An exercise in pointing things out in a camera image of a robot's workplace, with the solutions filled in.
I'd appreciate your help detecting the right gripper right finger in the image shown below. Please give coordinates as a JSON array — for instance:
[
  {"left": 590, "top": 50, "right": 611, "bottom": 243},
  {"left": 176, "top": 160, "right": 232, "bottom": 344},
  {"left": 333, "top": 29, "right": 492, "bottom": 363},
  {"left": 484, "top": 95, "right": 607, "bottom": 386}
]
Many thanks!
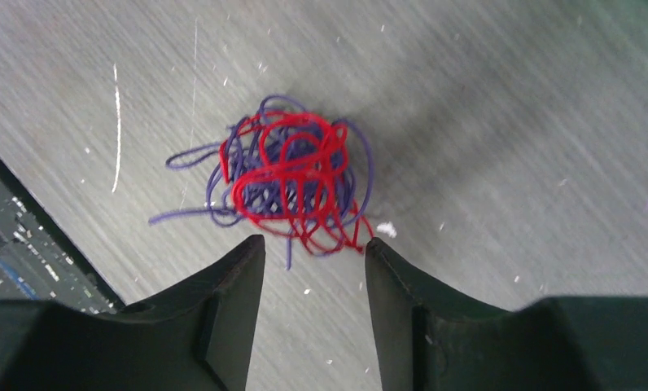
[{"left": 365, "top": 238, "right": 648, "bottom": 390}]

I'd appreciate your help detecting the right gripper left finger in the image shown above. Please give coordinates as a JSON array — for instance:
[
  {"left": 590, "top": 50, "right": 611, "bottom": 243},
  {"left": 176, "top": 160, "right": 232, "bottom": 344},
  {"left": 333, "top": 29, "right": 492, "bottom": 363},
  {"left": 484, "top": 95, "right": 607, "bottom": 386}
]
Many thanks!
[{"left": 0, "top": 235, "right": 265, "bottom": 390}]

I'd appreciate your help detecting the red string cable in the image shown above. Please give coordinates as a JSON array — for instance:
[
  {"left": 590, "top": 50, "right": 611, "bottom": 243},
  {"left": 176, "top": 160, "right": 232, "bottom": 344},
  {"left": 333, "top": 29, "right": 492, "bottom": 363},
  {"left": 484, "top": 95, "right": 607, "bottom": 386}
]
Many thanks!
[{"left": 218, "top": 110, "right": 376, "bottom": 258}]

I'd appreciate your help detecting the purple string cable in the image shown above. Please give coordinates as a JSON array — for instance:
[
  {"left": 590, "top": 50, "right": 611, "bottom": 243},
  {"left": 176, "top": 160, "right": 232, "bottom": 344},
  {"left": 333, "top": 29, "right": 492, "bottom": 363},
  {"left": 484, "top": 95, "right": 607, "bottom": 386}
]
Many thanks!
[{"left": 147, "top": 94, "right": 376, "bottom": 272}]

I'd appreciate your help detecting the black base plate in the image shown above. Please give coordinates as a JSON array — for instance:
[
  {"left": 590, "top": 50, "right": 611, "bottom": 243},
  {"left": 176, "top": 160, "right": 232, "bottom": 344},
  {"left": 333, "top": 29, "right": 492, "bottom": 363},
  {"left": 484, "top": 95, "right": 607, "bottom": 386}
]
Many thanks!
[{"left": 0, "top": 158, "right": 125, "bottom": 314}]

